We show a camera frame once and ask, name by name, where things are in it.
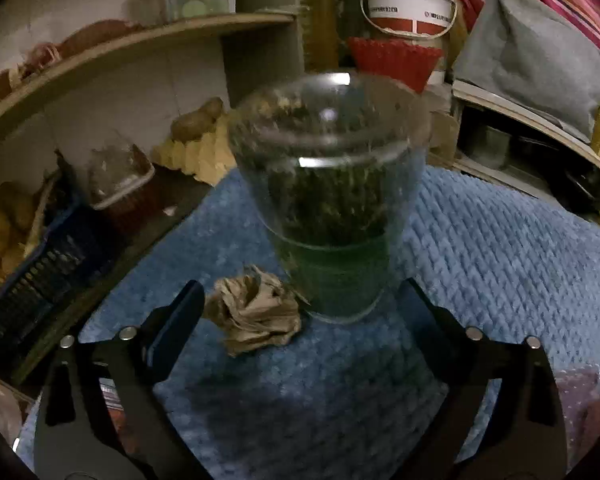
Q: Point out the grey cloth cover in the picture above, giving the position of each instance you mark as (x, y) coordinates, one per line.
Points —
(530, 60)

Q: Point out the wooden cabinet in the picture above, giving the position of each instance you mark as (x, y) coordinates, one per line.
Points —
(520, 140)

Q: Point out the wooden shelf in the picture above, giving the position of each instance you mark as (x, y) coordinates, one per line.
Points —
(130, 60)

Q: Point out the white plastic bucket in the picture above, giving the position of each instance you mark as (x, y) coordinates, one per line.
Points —
(410, 5)

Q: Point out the red plastic basket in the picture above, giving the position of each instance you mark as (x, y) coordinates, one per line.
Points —
(395, 62)

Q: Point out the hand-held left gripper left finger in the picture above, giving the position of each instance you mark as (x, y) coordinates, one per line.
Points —
(176, 322)

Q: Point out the blue knitted blanket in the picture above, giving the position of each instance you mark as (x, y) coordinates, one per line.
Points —
(480, 285)

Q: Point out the yellow oil bottle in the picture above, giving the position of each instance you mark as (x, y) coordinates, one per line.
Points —
(325, 15)

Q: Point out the potato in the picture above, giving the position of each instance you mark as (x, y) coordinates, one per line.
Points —
(195, 120)

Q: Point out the crumpled brown paper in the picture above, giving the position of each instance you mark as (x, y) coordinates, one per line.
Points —
(255, 310)

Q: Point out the clear plastic cup with greens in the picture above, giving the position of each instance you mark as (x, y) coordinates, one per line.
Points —
(330, 200)

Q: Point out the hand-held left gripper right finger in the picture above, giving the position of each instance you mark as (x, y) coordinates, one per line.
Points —
(425, 310)

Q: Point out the pile of potatoes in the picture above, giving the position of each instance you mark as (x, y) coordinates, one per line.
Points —
(5, 225)

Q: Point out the red striped cloth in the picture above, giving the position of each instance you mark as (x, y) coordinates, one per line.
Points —
(580, 0)

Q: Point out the clear lidded plastic container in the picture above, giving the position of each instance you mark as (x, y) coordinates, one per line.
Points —
(120, 170)

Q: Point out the dark blue plastic crate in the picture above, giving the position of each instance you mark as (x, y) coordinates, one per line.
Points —
(40, 280)

